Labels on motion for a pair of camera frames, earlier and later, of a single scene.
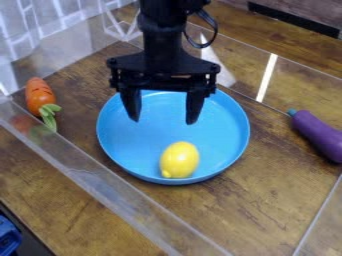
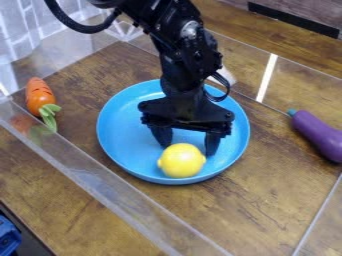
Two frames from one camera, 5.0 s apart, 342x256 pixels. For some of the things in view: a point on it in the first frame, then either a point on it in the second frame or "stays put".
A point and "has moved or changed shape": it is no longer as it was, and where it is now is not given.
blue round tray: x=132 y=144 stays put
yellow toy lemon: x=178 y=159 has moved or changed shape
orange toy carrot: x=40 y=99 stays put
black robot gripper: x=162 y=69 -> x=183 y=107
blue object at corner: x=11 y=237 stays put
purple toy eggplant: x=319 y=133 stays put
